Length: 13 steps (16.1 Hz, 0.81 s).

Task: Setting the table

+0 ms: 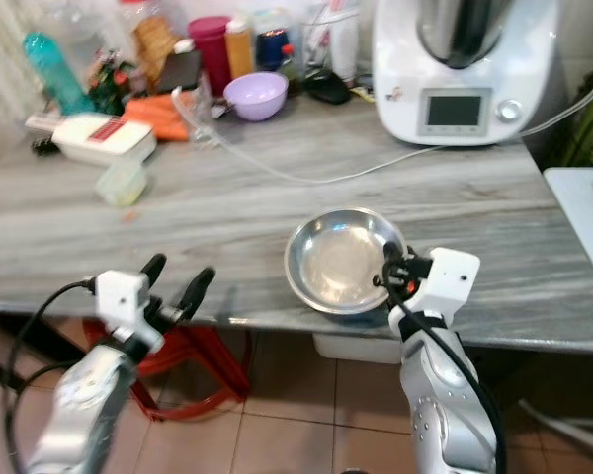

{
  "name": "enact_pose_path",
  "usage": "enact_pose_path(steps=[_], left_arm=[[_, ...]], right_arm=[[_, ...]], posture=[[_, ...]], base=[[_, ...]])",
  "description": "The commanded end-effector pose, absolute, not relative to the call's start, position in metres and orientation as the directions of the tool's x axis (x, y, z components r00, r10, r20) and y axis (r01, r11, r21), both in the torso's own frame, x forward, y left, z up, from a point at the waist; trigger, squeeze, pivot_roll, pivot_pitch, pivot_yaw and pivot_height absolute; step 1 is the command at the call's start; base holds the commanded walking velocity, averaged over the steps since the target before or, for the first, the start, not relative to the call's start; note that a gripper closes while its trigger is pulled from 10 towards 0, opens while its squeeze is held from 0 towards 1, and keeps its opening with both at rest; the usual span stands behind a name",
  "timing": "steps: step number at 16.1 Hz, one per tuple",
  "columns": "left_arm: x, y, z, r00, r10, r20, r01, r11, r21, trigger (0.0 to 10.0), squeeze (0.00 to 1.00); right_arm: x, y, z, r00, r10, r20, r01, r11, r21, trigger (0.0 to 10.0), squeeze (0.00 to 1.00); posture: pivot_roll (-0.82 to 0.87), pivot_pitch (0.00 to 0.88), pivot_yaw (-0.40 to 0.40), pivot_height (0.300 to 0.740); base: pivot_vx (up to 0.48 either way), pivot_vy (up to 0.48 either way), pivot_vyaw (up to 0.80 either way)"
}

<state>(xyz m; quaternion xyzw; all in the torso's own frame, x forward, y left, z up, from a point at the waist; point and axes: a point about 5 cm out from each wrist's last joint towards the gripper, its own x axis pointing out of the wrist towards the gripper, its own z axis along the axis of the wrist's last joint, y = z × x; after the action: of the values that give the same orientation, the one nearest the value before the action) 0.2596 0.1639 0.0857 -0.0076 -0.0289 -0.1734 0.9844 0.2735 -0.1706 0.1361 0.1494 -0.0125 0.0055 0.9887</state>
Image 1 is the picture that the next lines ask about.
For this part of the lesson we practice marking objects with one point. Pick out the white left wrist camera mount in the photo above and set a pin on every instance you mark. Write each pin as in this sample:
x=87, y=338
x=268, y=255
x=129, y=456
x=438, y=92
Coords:
x=124, y=304

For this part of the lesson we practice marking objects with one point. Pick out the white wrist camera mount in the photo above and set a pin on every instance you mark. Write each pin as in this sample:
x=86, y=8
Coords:
x=450, y=281
x=124, y=304

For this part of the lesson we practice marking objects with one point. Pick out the dark blue mug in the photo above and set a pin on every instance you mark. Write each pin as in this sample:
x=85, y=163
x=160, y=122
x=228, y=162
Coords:
x=273, y=49

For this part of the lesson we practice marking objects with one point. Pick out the white folding table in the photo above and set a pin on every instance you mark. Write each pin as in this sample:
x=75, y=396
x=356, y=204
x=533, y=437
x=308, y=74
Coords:
x=583, y=212

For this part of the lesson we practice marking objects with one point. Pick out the orange packet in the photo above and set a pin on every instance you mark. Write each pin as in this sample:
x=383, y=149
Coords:
x=156, y=114

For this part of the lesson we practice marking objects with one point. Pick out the small red flower plant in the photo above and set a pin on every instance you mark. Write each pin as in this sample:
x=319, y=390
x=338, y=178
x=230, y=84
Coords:
x=112, y=84

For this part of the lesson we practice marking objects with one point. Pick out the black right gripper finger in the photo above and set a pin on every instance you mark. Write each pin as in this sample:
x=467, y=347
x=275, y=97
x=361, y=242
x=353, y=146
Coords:
x=392, y=263

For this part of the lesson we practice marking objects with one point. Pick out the flat white item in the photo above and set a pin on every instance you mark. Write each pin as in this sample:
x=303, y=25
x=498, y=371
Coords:
x=42, y=121

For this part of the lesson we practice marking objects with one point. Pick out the teal water bottle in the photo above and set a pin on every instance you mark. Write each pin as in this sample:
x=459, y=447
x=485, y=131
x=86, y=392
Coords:
x=54, y=74

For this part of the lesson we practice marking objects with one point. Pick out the small black item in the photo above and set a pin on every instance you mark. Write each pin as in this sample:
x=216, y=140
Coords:
x=44, y=145

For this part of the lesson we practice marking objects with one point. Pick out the clear drinking glass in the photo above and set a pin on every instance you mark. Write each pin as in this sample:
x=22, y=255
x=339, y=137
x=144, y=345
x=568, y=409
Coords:
x=200, y=120

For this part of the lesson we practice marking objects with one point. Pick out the purple plastic bowl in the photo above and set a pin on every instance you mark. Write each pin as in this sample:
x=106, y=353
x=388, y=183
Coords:
x=255, y=97

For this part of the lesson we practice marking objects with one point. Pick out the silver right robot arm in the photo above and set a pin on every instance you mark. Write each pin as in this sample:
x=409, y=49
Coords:
x=440, y=395

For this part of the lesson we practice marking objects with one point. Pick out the white plastic storage bin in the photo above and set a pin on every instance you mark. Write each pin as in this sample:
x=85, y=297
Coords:
x=356, y=348

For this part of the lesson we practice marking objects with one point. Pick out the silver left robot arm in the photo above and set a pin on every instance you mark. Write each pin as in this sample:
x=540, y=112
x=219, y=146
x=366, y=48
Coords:
x=79, y=415

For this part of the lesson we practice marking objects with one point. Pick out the orange bottle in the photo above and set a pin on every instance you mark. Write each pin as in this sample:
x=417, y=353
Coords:
x=238, y=49

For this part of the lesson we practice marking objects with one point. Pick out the white box with red label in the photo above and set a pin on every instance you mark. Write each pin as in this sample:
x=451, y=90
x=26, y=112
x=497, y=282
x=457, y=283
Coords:
x=104, y=139

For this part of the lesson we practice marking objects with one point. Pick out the small translucent container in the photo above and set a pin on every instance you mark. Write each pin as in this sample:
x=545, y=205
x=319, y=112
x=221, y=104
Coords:
x=121, y=183

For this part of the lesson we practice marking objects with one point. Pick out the stainless steel bowl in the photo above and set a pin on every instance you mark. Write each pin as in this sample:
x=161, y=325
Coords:
x=336, y=262

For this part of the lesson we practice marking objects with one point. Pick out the small black rounded object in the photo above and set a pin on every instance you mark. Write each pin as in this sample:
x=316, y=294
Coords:
x=329, y=87

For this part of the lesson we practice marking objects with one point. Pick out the black phone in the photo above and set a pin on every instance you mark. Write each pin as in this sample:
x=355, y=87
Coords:
x=182, y=69

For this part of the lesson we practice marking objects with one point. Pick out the clear jar of brown snacks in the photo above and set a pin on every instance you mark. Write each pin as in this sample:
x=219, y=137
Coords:
x=153, y=41

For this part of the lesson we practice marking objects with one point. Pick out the magenta plastic container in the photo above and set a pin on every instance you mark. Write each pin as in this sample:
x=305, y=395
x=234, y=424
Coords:
x=211, y=44

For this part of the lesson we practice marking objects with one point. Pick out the white curtain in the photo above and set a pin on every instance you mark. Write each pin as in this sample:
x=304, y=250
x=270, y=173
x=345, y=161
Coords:
x=5, y=49

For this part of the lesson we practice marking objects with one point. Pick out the white kitchen cooking machine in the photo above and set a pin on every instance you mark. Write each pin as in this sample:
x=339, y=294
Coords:
x=465, y=109

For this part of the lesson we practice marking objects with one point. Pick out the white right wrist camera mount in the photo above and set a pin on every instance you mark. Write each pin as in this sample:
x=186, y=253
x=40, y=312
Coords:
x=450, y=281

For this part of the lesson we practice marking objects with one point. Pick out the grey marble dining table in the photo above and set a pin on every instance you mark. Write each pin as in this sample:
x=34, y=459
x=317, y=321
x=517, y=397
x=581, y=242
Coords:
x=237, y=197

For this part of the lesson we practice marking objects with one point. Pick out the red plastic stool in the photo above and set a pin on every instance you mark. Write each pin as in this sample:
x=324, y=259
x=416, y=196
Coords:
x=198, y=370

